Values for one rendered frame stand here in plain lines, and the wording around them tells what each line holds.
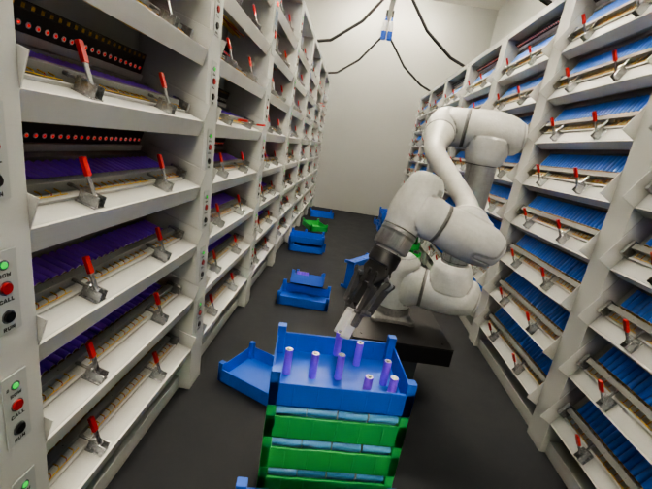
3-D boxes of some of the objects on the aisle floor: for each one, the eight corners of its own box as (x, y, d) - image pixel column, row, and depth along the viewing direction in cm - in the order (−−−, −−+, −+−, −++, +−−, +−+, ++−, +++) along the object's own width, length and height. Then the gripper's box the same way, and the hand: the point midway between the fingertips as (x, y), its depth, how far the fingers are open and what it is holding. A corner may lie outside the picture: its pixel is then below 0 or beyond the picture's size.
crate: (371, 280, 267) (375, 255, 261) (349, 290, 243) (354, 262, 237) (362, 277, 271) (367, 252, 266) (340, 286, 247) (344, 258, 242)
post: (275, 262, 274) (305, 3, 227) (272, 266, 265) (303, -4, 218) (248, 258, 274) (274, -2, 227) (245, 262, 265) (271, -8, 218)
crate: (310, 384, 142) (313, 368, 140) (281, 414, 125) (284, 395, 122) (250, 356, 154) (252, 340, 152) (216, 379, 137) (218, 362, 135)
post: (200, 374, 139) (238, -211, 92) (189, 389, 130) (225, -249, 83) (149, 365, 139) (161, -220, 92) (135, 379, 130) (141, -260, 83)
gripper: (418, 266, 84) (369, 354, 84) (378, 246, 96) (335, 324, 96) (400, 254, 80) (348, 347, 80) (360, 236, 91) (314, 317, 91)
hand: (347, 322), depth 88 cm, fingers closed, pressing on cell
